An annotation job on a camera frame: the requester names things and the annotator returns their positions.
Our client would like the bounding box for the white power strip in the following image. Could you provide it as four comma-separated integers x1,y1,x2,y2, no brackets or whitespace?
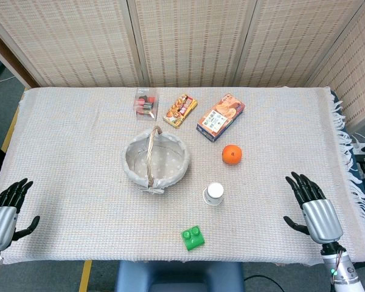
352,132,365,155

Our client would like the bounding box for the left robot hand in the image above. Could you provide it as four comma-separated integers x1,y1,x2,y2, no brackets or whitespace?
0,178,41,251

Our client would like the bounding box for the fabric-lined wicker basket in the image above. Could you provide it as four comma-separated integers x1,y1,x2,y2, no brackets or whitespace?
120,125,192,195

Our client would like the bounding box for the yellow snack box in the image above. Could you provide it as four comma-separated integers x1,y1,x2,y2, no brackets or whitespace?
162,94,198,129

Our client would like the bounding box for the white paper cup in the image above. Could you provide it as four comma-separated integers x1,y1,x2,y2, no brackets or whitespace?
203,182,225,207

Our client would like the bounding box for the orange blue biscuit box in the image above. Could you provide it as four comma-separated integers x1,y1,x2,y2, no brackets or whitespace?
196,92,246,143

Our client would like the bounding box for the clear plastic box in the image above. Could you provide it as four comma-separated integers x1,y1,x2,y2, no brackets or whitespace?
133,87,160,121

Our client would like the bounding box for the white woven tablecloth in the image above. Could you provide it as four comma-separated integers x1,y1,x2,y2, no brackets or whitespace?
0,86,365,265

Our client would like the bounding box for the orange fruit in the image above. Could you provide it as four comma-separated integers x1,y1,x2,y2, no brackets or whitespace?
221,144,243,165

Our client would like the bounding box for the bamboo folding screen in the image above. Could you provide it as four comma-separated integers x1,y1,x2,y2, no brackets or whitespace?
0,0,365,128

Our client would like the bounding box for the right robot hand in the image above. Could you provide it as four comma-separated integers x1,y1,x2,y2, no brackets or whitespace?
283,172,344,245

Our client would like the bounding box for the green toy building block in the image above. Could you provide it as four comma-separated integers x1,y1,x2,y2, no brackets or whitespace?
181,225,206,252

